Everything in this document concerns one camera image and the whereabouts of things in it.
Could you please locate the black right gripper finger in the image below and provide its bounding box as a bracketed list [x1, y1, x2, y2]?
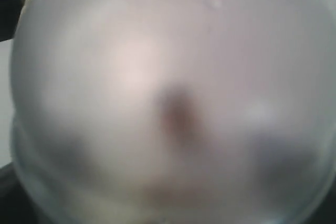
[1, 163, 34, 224]

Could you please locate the clear plastic dome lid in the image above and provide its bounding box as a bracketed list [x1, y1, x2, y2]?
[10, 0, 335, 223]

